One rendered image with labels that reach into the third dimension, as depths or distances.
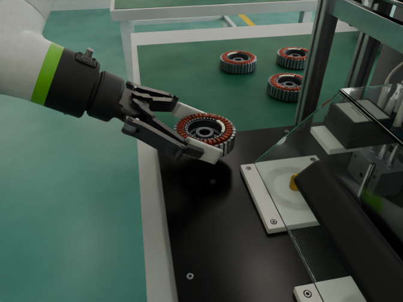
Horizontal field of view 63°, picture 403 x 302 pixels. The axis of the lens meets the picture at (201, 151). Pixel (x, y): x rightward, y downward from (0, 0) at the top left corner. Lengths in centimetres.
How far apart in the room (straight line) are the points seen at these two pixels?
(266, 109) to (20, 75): 56
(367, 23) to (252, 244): 36
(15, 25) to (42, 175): 148
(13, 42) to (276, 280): 46
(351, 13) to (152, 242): 47
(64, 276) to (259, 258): 108
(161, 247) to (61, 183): 138
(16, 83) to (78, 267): 107
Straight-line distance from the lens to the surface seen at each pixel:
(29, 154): 214
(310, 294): 46
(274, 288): 47
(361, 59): 72
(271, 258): 49
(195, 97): 88
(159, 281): 49
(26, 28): 52
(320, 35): 65
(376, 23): 54
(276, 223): 52
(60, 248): 156
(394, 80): 76
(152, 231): 54
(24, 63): 50
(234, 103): 86
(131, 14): 175
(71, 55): 52
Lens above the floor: 117
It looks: 37 degrees down
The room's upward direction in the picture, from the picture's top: straight up
